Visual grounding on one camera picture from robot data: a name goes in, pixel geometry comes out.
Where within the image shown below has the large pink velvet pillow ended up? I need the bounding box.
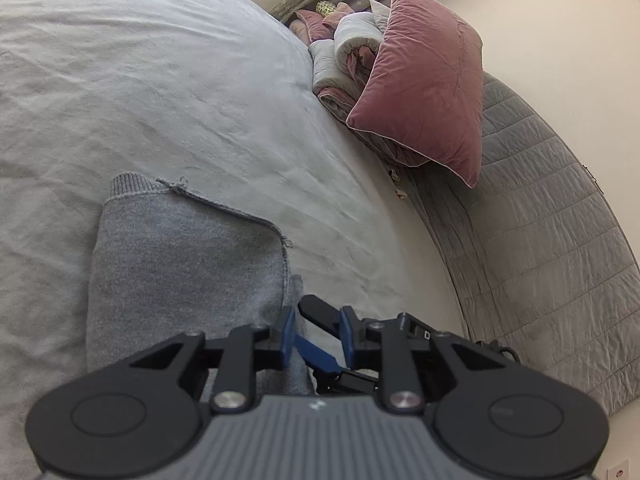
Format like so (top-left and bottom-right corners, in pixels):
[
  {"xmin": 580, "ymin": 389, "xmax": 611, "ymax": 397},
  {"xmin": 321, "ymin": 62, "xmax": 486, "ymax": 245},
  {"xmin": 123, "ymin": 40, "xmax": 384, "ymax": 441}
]
[{"xmin": 346, "ymin": 0, "xmax": 485, "ymax": 190}]

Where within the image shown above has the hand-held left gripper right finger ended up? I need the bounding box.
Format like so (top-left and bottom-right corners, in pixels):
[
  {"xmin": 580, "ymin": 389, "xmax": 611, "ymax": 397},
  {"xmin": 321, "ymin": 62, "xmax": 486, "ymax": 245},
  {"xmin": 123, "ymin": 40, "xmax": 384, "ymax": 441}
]
[{"xmin": 339, "ymin": 306, "xmax": 507, "ymax": 413}]

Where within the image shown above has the small pink pillow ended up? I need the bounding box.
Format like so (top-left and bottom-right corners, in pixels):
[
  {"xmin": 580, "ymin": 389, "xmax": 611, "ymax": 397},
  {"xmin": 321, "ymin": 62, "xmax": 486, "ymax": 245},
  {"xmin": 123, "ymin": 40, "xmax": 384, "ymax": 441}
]
[{"xmin": 292, "ymin": 8, "xmax": 342, "ymax": 44}]

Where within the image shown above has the grey knit sweater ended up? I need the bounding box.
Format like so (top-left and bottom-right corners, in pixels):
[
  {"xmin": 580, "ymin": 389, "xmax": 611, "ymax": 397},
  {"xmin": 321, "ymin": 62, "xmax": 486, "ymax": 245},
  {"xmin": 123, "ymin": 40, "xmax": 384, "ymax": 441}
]
[{"xmin": 85, "ymin": 172, "xmax": 315, "ymax": 402}]

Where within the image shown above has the bed with grey sheet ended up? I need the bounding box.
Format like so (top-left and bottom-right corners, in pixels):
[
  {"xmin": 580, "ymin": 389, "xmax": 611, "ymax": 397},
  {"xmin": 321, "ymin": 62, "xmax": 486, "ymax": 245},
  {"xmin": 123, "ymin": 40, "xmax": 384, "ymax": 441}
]
[{"xmin": 0, "ymin": 0, "xmax": 472, "ymax": 480}]

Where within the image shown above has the grey quilted headboard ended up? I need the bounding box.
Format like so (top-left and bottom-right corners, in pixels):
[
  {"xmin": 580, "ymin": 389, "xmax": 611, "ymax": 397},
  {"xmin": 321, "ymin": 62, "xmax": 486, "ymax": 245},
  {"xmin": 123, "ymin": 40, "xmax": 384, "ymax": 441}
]
[{"xmin": 400, "ymin": 72, "xmax": 627, "ymax": 417}]

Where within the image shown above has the mauve folded cloth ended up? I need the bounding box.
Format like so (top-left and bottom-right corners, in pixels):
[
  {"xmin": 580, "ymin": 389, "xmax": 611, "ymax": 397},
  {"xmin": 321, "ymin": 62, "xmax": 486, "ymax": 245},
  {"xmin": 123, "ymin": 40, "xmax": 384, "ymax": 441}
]
[{"xmin": 322, "ymin": 2, "xmax": 357, "ymax": 32}]

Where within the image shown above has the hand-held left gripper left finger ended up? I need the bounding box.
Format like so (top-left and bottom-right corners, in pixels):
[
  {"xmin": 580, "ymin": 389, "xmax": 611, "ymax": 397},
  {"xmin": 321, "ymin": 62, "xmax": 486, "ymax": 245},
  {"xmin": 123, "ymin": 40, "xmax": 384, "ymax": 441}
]
[{"xmin": 127, "ymin": 306, "xmax": 297, "ymax": 413}]

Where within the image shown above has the folded grey pink quilt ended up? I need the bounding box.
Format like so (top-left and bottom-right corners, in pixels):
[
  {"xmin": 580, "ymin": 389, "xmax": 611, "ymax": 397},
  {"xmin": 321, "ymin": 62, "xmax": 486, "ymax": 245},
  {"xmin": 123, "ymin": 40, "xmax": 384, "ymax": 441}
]
[{"xmin": 307, "ymin": 0, "xmax": 432, "ymax": 169}]

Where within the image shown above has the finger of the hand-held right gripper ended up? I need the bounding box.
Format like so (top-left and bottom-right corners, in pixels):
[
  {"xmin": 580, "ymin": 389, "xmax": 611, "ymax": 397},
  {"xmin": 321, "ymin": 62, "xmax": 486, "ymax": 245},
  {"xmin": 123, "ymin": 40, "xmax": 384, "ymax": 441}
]
[
  {"xmin": 298, "ymin": 295, "xmax": 347, "ymax": 343},
  {"xmin": 293, "ymin": 334, "xmax": 382, "ymax": 395}
]

